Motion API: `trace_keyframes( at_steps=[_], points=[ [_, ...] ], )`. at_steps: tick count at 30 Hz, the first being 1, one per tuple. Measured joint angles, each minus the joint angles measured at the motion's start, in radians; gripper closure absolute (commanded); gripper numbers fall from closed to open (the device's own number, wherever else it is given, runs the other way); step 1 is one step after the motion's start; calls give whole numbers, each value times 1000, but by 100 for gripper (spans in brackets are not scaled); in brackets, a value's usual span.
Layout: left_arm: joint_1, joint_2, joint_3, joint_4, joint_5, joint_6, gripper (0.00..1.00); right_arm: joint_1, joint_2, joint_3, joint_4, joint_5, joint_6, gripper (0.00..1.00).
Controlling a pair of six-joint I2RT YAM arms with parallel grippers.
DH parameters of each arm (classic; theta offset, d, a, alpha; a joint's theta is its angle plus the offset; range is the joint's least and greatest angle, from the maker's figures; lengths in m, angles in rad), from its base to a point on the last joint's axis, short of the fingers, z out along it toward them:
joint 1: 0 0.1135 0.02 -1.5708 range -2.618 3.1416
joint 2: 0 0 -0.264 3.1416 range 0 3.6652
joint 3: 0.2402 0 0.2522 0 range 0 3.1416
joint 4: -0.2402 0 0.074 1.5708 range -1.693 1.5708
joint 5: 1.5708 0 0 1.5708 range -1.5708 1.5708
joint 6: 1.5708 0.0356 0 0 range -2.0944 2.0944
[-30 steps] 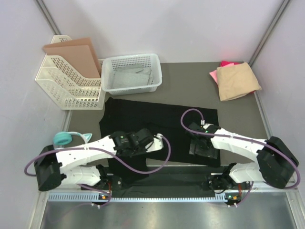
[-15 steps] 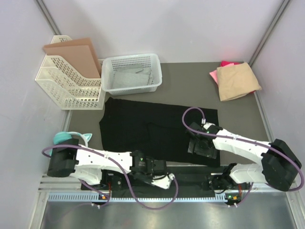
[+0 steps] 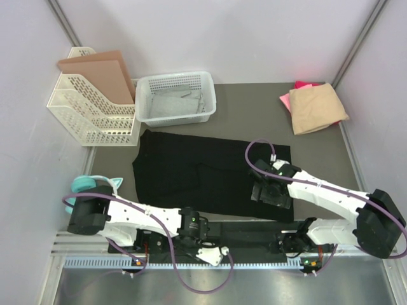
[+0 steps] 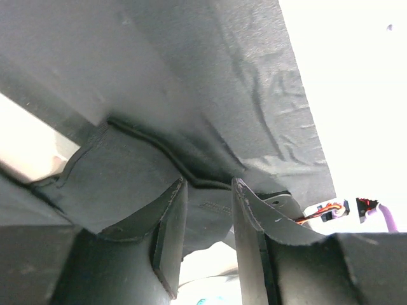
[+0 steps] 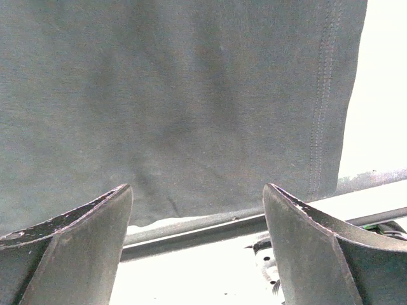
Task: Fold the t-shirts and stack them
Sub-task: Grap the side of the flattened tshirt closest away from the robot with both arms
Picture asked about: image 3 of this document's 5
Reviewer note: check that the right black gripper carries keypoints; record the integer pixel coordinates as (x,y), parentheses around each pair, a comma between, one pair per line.
(282,201)

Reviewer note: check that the cream perforated file organizer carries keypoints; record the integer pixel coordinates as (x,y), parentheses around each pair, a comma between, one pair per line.
(88,115)

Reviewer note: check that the red folded t-shirt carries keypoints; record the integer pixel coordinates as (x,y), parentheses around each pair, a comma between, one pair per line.
(304,84)

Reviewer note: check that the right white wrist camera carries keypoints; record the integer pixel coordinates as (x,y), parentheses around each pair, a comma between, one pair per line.
(276,163)

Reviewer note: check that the beige folded t-shirt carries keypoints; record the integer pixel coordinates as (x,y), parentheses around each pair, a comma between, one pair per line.
(315,108)

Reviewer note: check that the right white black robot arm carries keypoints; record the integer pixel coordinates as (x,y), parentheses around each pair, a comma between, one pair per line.
(368,221)

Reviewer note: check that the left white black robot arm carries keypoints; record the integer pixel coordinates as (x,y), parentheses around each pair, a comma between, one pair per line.
(99,211)

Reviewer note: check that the teal cat ear headphones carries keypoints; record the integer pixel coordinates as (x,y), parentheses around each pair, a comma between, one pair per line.
(96,184)

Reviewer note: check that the pink folded t-shirt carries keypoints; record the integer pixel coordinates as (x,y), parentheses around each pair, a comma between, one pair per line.
(286,102)

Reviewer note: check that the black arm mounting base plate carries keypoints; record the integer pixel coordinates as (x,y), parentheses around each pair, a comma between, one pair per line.
(296,231)

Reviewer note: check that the black daisy print t-shirt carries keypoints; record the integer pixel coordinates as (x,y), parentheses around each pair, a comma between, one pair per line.
(208,174)

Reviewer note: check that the grey folded cloth in basket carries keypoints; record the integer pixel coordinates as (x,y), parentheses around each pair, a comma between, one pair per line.
(176,101)

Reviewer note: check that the white perforated plastic basket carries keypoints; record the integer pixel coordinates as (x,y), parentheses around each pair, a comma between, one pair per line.
(147,86)

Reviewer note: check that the brown cardboard folder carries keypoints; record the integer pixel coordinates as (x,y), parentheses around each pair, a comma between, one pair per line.
(107,71)

